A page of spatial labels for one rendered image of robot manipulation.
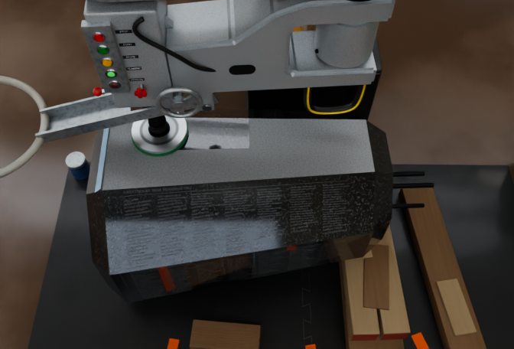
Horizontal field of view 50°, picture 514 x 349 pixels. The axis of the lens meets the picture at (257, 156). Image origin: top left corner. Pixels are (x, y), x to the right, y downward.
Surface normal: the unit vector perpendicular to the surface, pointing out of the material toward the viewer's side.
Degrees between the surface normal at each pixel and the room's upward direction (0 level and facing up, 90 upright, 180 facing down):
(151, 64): 90
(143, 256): 45
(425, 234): 0
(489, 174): 0
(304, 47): 0
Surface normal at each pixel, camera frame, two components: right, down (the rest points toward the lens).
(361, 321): 0.00, -0.54
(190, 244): 0.06, 0.21
